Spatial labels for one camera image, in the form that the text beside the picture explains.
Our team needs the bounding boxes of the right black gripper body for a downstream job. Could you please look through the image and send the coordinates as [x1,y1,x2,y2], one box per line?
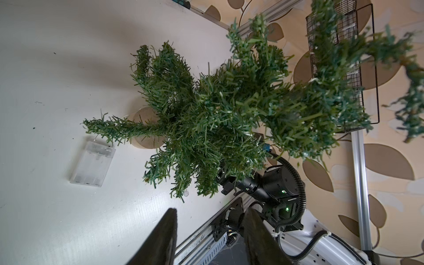
[216,168,275,204]

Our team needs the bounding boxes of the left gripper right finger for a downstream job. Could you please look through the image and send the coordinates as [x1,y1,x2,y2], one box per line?
[242,208,293,265]

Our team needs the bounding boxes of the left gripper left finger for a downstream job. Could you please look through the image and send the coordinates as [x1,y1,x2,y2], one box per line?
[127,208,177,265]

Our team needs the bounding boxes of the small green christmas tree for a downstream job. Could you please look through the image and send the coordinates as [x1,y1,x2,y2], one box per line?
[83,1,424,198]

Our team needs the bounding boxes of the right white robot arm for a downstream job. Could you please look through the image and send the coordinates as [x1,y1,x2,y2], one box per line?
[214,158,380,265]

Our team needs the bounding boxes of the clear battery box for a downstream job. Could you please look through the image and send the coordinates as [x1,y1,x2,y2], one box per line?
[70,141,116,187]

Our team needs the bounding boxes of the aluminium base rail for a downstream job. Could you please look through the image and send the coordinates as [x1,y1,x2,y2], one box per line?
[174,194,255,265]

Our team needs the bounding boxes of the right black wire basket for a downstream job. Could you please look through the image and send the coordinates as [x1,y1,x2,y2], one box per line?
[306,1,376,135]

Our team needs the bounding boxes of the small green object at wall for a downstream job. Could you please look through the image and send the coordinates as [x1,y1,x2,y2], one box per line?
[172,0,191,9]

